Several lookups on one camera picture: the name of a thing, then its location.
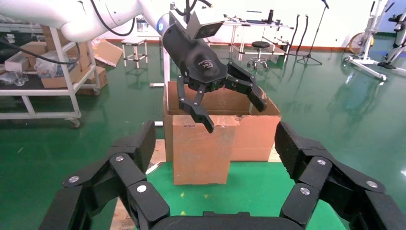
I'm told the silver metal clamp clip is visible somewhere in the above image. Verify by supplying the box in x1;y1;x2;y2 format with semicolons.
145;161;163;176

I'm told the white exercise bike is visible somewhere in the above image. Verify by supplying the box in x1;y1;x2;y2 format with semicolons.
344;0;395;81

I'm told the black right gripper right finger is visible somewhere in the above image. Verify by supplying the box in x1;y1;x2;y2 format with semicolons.
274;121;406;230

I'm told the green table cloth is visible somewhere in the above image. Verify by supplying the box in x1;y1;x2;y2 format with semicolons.
92;161;348;230

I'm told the white shelf cart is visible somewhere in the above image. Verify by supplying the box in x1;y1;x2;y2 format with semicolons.
0;23;102;129

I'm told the white flat box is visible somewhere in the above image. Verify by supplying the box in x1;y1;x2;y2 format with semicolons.
4;52;31;73

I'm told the black curved stand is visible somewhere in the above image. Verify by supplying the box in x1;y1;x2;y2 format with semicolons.
296;14;314;57
287;14;301;57

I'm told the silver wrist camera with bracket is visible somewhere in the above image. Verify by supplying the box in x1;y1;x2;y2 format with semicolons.
169;9;225;41

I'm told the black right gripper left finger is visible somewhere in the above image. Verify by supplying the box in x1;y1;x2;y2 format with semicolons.
38;120;170;230

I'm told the black camera cable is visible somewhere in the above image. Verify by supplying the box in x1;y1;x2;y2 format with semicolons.
172;0;213;17

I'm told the small white square stool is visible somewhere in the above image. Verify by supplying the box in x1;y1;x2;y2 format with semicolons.
121;37;149;69

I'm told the small brown cardboard box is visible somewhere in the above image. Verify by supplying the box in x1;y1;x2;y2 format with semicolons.
172;115;240;186

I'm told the clear plastic bag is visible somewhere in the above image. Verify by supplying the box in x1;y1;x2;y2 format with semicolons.
34;50;77;79
0;71;29;87

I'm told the silver metal pot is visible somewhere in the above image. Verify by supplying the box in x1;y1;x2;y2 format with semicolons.
136;18;150;33

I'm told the black round swivel stool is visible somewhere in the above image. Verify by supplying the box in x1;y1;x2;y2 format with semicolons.
247;41;271;70

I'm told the white frame work table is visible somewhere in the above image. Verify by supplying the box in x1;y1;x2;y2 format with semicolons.
222;12;294;63

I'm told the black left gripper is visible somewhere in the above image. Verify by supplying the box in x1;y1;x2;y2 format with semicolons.
161;24;268;134

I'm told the white standing desk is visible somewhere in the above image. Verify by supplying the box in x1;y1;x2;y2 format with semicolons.
150;34;172;127

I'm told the black and white exercise machine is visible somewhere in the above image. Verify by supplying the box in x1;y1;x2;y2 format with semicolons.
377;3;406;77

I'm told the black tripod microphone stand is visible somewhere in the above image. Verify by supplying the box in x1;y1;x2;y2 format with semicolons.
296;0;330;66

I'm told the flat cardboard sheet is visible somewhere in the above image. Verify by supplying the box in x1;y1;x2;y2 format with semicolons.
91;36;124;68

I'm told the large open cardboard carton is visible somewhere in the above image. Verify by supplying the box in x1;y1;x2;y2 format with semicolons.
162;80;282;162

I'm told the yellow round fan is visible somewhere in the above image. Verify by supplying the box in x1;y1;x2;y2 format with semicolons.
349;32;375;55

